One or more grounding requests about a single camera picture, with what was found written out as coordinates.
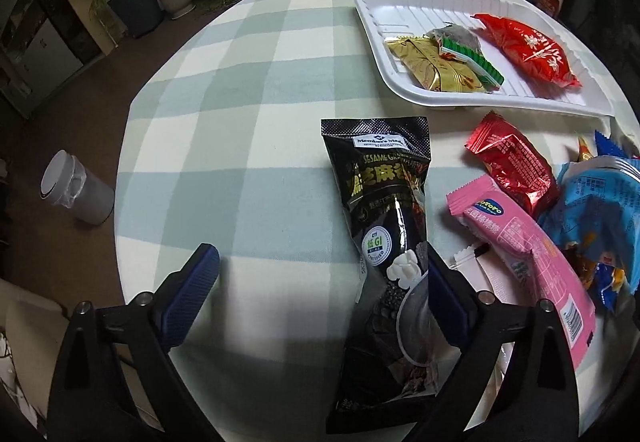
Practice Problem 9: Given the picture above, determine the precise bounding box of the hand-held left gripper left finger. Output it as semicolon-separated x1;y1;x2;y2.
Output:
47;243;221;442

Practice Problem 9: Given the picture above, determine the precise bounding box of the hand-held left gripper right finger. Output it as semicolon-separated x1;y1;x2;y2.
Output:
415;249;581;442

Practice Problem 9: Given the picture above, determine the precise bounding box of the pink snack packet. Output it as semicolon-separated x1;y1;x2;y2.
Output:
446;173;597;369

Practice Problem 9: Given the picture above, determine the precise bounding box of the long black snack packet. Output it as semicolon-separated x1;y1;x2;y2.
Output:
320;116;443;433

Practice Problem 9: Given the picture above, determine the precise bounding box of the dark red foil packet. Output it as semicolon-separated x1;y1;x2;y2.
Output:
465;111;560;219

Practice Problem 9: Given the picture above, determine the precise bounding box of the light blue snack bag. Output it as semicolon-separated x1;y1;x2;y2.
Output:
537;156;640;275

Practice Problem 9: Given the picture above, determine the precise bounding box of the blue and yellow snack packet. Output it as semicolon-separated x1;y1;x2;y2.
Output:
593;129;640;159

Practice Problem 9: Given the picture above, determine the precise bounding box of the gold snack packet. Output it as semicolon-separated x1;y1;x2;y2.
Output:
385;36;495;94

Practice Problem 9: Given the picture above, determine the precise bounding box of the green and white snack packet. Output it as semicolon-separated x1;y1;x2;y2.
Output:
439;43;505;94

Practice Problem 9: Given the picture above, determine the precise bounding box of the grey translucent snack packet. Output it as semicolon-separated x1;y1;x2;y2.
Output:
431;22;482;54

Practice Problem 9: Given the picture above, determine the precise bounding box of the white plastic tray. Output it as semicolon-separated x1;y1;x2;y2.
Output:
349;0;616;119

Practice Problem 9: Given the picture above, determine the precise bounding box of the white trash bin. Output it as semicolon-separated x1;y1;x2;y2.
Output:
40;149;117;226

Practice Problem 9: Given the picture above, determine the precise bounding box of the wooden wall cabinet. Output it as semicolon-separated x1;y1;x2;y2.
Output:
0;0;103;120

